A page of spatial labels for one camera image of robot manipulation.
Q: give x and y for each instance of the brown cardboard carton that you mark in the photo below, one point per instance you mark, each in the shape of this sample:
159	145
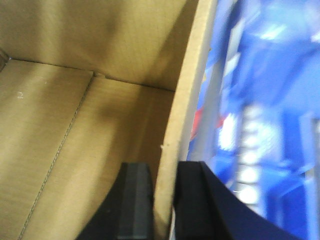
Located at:
86	85

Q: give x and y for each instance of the blue plastic bin upper right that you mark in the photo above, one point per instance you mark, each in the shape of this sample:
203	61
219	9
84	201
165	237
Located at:
257	121

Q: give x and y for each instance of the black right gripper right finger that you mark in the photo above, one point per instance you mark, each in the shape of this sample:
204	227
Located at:
206	210

